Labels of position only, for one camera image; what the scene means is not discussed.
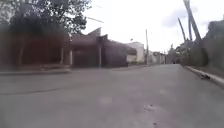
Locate brown building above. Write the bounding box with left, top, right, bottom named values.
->
left=0, top=27, right=138, bottom=70

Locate grey concrete road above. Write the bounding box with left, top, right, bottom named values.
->
left=0, top=63, right=224, bottom=128

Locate palm trunk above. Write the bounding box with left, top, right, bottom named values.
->
left=177, top=17, right=188, bottom=43
left=182, top=0, right=203, bottom=44

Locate grey pavement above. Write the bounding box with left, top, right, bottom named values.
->
left=0, top=65, right=73, bottom=76

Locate large leafy tree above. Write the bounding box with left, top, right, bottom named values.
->
left=0, top=0, right=93, bottom=35

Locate pale concrete kerb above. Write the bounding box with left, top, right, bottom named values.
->
left=183, top=65, right=224, bottom=88

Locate overgrown grey wall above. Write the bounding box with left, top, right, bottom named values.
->
left=174, top=19, right=224, bottom=74

